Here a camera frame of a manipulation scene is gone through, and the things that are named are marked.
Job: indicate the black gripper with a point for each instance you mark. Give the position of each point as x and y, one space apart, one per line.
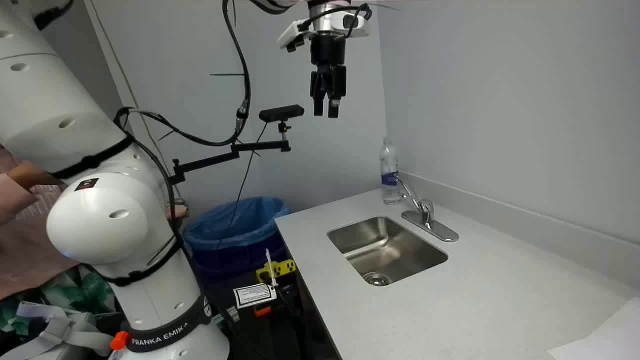
328 62

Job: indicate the chrome tap spout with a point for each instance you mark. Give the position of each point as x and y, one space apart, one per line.
408 194

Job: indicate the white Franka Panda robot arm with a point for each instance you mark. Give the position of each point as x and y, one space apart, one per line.
100 221

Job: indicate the chrome tap base with lever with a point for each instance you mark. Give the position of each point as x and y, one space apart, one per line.
432 227

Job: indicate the clear plastic water bottle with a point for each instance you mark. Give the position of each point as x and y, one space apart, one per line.
388 166

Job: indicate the bin with blue liner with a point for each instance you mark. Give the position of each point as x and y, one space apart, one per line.
232 227

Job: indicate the stainless steel sink basin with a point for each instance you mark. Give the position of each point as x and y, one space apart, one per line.
387 251

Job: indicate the black equipment cabinet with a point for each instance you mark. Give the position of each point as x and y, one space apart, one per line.
293 326

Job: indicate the orange knob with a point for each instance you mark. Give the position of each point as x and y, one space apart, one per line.
119 341

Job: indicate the green patterned cloth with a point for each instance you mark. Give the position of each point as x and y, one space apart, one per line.
72 292

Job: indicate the person in pink sweater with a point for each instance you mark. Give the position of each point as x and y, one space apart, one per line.
20 227

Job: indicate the black exterior camera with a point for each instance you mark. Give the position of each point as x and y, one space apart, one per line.
280 113

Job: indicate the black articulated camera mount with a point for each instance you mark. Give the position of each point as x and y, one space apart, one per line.
221 159

